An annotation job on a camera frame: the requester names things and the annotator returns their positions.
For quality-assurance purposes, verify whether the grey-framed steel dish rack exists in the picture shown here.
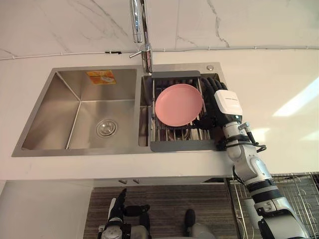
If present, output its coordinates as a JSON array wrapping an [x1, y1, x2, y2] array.
[[148, 70, 220, 153]]

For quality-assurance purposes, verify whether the chrome kitchen faucet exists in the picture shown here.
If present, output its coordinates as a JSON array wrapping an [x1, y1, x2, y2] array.
[[128, 0, 154, 76]]

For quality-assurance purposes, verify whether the white cabinet door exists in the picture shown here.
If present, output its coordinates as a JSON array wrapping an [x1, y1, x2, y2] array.
[[0, 179, 95, 239]]

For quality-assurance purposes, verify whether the orange sink sticker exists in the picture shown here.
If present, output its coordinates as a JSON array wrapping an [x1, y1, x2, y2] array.
[[86, 70, 118, 85]]

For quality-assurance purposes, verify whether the stainless steel double sink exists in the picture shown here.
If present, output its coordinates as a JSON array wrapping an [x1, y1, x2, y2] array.
[[11, 62, 227, 158]]

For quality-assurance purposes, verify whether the round steel drain strainer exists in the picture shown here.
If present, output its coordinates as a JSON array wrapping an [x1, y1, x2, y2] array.
[[95, 119, 118, 137]]

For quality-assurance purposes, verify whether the pink round plate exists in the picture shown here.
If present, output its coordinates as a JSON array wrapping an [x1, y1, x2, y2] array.
[[155, 84, 204, 127]]

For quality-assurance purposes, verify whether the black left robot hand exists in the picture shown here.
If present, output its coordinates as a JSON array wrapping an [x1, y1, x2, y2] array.
[[107, 188, 128, 221]]

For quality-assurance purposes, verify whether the wire dishwasher rack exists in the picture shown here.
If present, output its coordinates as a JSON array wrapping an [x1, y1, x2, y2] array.
[[227, 172, 319, 239]]

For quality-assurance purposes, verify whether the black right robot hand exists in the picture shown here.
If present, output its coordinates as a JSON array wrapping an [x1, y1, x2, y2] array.
[[194, 76, 244, 130]]

